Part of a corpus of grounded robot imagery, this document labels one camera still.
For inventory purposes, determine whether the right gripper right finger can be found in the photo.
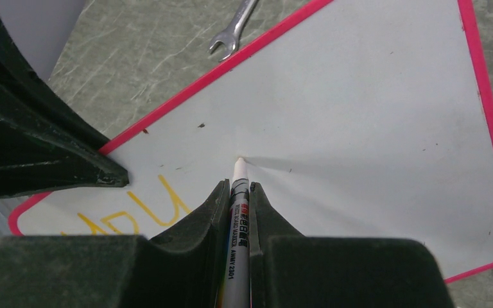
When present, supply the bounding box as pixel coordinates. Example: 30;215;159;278
250;182;454;307

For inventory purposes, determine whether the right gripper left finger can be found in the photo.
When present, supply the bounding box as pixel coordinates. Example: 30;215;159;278
0;180;230;307

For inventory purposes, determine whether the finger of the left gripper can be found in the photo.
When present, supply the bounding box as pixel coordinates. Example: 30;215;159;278
0;17;129;198

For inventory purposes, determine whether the white whiteboard marker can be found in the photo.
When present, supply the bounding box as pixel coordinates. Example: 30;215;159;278
216;158;250;307

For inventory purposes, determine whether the whiteboard with red frame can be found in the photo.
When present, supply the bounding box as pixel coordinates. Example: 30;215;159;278
8;1;493;282

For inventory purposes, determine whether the silver wrench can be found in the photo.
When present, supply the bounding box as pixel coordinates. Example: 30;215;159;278
209;0;258;62

